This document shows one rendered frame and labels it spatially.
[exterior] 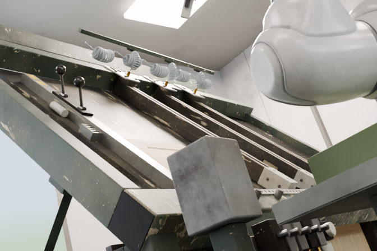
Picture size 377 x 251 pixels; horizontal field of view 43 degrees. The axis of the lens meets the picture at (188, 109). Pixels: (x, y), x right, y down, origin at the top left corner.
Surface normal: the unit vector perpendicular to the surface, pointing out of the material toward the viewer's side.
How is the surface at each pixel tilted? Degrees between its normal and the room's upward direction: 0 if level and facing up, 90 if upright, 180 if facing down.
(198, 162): 90
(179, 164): 90
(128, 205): 90
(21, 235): 90
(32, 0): 180
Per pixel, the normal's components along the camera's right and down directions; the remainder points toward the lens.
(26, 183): 0.60, -0.46
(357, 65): 0.37, 0.17
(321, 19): 0.18, -0.31
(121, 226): -0.62, -0.13
